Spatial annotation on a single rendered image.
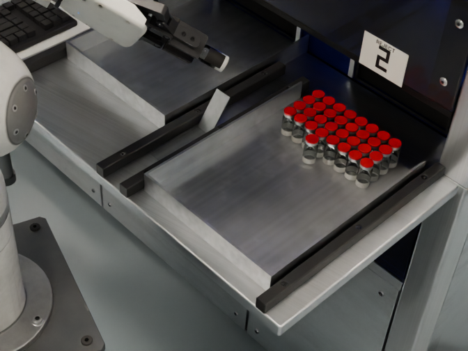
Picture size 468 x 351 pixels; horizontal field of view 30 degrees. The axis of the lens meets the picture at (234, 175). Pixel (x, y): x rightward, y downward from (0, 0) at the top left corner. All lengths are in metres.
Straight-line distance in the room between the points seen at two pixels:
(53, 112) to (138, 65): 0.18
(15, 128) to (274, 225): 0.49
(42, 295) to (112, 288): 1.12
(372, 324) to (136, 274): 0.82
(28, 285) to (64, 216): 1.29
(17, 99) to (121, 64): 0.66
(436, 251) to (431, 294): 0.10
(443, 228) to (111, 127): 0.56
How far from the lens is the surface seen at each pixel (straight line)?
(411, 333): 1.67
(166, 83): 1.50
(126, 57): 1.56
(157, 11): 1.00
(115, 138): 1.40
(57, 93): 1.49
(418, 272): 1.56
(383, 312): 1.69
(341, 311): 1.78
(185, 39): 1.04
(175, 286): 2.32
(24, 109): 0.91
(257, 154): 1.37
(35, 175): 2.63
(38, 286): 1.21
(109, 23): 1.04
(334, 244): 1.23
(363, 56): 1.39
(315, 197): 1.31
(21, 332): 1.17
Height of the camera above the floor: 1.80
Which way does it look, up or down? 44 degrees down
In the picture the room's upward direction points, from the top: 4 degrees clockwise
